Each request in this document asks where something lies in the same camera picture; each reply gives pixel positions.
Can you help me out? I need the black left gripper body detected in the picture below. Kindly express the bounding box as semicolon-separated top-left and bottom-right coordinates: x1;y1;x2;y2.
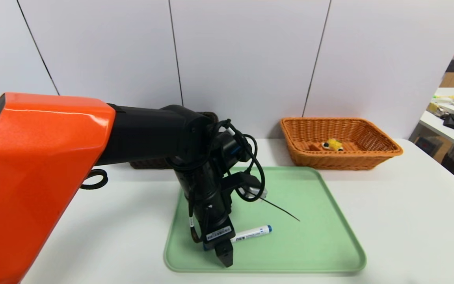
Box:
192;183;236;250

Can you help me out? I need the white marker with blue cap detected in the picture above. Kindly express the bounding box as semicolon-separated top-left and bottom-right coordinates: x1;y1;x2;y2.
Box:
203;225;273;251

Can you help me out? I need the toy waffle with fruit topping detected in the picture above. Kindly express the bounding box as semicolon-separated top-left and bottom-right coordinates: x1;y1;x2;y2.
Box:
309;138;345;152

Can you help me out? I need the dark brown wicker basket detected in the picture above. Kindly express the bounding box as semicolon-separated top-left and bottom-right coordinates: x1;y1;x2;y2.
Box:
130;112;220;170

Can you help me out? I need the orange wicker basket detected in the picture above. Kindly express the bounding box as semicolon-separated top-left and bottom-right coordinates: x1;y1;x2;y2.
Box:
279;117;404;171

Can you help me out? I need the black zip tie tail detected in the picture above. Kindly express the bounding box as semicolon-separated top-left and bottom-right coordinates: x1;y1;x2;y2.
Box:
259;197;301;222

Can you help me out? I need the light green plastic tray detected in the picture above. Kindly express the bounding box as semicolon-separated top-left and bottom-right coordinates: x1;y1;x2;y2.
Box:
164;166;367;274

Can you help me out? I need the brown cardboard box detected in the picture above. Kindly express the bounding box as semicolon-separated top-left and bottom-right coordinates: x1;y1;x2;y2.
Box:
415;136;452;162

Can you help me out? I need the white office desk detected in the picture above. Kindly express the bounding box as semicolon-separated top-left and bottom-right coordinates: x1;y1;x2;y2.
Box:
419;88;454;155

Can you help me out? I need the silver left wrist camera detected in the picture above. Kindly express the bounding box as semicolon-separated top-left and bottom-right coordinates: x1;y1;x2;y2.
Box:
241;185;268;200

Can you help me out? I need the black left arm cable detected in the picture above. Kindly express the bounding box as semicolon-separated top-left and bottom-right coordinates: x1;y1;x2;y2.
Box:
172;118;266;244

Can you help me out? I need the black strap loop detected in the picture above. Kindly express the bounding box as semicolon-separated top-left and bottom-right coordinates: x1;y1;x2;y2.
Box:
80;169;108;190

